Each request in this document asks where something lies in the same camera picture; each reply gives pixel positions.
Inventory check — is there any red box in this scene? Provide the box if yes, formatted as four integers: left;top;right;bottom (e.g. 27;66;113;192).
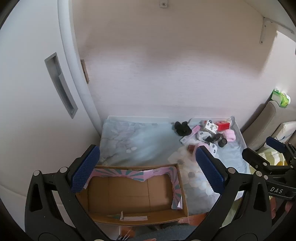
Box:
216;120;231;131

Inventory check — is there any white box with black print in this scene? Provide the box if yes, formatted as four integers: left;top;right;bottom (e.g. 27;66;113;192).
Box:
204;120;219;134

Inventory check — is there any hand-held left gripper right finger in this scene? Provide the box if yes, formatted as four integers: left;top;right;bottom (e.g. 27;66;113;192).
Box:
190;146;273;241

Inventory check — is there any cardboard box with pink flaps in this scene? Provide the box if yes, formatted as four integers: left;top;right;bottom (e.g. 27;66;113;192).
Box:
75;163;189;226

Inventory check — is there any yellow patterned blanket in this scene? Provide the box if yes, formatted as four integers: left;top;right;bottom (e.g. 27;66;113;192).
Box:
256;148;289;168

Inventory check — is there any beige sofa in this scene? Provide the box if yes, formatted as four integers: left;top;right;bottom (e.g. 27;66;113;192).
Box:
242;100;296;151

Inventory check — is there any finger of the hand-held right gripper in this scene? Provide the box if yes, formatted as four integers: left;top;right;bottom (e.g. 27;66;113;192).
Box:
242;148;288;173
266;137;296;166

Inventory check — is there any pink towel roll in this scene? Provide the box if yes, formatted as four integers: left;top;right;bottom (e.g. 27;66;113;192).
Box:
225;129;237;142

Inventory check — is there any white pillow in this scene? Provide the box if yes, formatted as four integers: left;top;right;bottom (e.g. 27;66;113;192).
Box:
270;120;296;142

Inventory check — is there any white cabinet door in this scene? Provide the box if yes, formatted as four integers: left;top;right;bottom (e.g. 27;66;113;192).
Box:
0;0;102;204

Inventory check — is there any green tissue pack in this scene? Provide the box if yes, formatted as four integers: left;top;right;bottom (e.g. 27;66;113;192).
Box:
271;88;291;108

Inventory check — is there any white shelf bracket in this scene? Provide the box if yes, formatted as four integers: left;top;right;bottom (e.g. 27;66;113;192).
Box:
259;17;296;44

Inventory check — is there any black hair accessory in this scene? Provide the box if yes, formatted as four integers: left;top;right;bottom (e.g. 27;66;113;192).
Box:
174;121;192;136

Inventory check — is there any beige wall plate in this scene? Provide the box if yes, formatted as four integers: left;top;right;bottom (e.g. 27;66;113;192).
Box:
80;59;90;84

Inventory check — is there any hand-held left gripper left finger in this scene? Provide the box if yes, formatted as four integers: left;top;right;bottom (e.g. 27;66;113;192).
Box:
25;145;107;241

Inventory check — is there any pink and white tube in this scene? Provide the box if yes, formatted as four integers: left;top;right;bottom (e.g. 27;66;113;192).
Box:
180;125;201;143

